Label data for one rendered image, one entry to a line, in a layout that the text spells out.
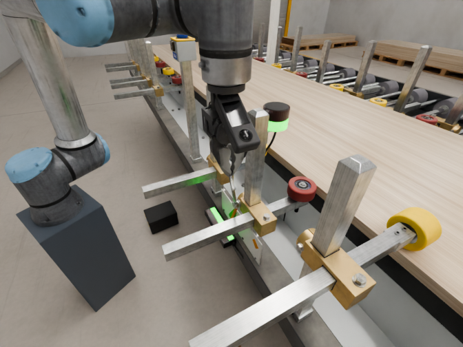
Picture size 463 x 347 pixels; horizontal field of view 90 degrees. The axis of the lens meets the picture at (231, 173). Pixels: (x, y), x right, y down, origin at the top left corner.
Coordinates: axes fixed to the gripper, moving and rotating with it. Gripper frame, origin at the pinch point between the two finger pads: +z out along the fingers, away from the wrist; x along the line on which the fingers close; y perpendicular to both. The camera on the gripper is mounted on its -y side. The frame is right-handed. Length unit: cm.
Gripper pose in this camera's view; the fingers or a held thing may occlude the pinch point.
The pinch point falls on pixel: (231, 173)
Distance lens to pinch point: 53.5
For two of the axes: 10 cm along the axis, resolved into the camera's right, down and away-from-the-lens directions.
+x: -8.9, 2.8, -3.6
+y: -4.5, -5.4, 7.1
